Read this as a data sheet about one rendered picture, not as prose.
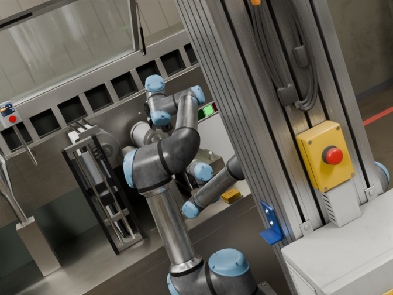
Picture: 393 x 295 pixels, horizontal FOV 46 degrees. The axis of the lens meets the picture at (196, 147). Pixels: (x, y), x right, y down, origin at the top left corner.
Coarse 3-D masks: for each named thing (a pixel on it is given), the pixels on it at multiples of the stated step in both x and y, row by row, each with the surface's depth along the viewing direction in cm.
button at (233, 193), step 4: (232, 188) 221; (228, 192) 219; (232, 192) 217; (236, 192) 215; (224, 196) 217; (228, 196) 215; (232, 196) 214; (236, 196) 215; (228, 200) 213; (232, 200) 214
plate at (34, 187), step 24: (192, 72) 260; (144, 96) 252; (96, 120) 244; (120, 120) 249; (144, 120) 254; (48, 144) 236; (72, 144) 241; (120, 144) 251; (24, 168) 234; (48, 168) 238; (24, 192) 235; (48, 192) 240; (0, 216) 233
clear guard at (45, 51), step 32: (96, 0) 206; (128, 0) 217; (0, 32) 190; (32, 32) 200; (64, 32) 211; (96, 32) 222; (128, 32) 235; (0, 64) 204; (32, 64) 216; (64, 64) 228; (96, 64) 242; (0, 96) 220
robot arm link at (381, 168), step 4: (376, 164) 165; (380, 164) 166; (380, 168) 164; (384, 168) 165; (380, 172) 162; (384, 172) 163; (380, 176) 161; (384, 176) 162; (388, 176) 165; (380, 180) 159; (384, 180) 161; (388, 180) 163; (384, 184) 160; (388, 184) 164; (384, 188) 159; (384, 192) 159
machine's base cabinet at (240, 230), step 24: (240, 216) 217; (192, 240) 210; (216, 240) 214; (240, 240) 219; (264, 240) 225; (168, 264) 207; (264, 264) 227; (120, 288) 200; (144, 288) 204; (168, 288) 209; (288, 288) 235
